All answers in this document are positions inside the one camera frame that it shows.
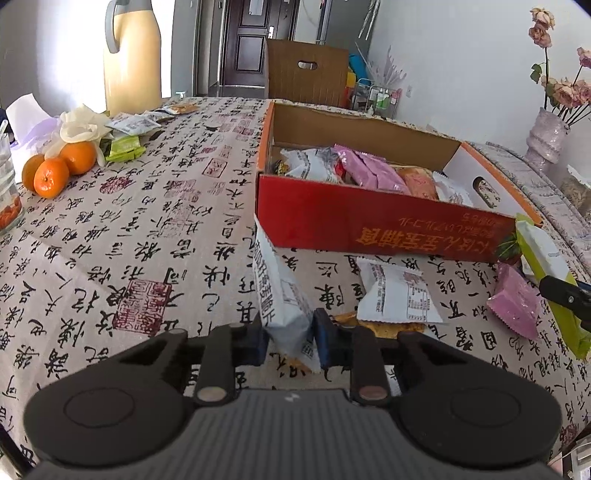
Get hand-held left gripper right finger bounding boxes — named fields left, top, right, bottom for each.
left=311, top=308, right=468, bottom=406

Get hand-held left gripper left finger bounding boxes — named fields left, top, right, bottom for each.
left=110, top=315, right=271, bottom=406

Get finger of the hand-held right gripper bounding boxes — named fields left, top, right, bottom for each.
left=539, top=275, right=591, bottom=334

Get yellow-green snack packet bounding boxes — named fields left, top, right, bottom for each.
left=514, top=213, right=591, bottom=361

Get white snack packet bold print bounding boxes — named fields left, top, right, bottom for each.
left=252, top=216, right=322, bottom=374

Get red cardboard box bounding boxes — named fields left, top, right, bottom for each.
left=255, top=99, right=544, bottom=265

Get white snack packet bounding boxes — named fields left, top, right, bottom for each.
left=355, top=257, right=445, bottom=325
left=431, top=171, right=475, bottom=208
left=278, top=148, right=343, bottom=184

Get large orange snack packet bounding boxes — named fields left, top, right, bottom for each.
left=396, top=167, right=440, bottom=201

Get brown cookie packet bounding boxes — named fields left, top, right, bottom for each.
left=333, top=311, right=426, bottom=341

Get pink snack packet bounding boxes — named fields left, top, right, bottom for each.
left=486, top=263, right=542, bottom=341
left=365, top=154, right=413, bottom=195
left=333, top=144, right=389, bottom=189

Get clear jar of oats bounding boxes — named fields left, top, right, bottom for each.
left=560, top=165, right=591, bottom=219

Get pink textured vase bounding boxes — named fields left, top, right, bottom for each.
left=523, top=107, right=571, bottom=175

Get dried pink rose bouquet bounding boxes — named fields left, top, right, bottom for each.
left=529, top=6, right=591, bottom=126

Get green snack packet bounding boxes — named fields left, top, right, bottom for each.
left=105, top=134, right=145, bottom=164

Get white sachet packet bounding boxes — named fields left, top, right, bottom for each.
left=105, top=113, right=156, bottom=137

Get orange fruit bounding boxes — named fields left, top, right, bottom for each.
left=21, top=154, right=47, bottom=192
left=34, top=158, right=70, bottom=199
left=60, top=141, right=98, bottom=175

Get white plastic bag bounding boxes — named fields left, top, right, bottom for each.
left=45, top=104, right=114, bottom=158

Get pale purple dried stems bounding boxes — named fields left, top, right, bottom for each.
left=368, top=45, right=408, bottom=89

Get glass jar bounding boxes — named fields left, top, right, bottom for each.
left=0, top=131, right=25, bottom=232

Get dark brown entrance door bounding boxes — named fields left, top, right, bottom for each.
left=221, top=0, right=297, bottom=89

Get grey interior door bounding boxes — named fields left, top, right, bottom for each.
left=196, top=0, right=223, bottom=96

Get yellow thermos jug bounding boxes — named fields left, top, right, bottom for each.
left=103, top=0, right=163, bottom=117

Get white tissue paper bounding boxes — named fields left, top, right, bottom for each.
left=6, top=93, right=62, bottom=149

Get wire storage cart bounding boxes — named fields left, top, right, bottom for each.
left=350, top=78, right=403, bottom=117

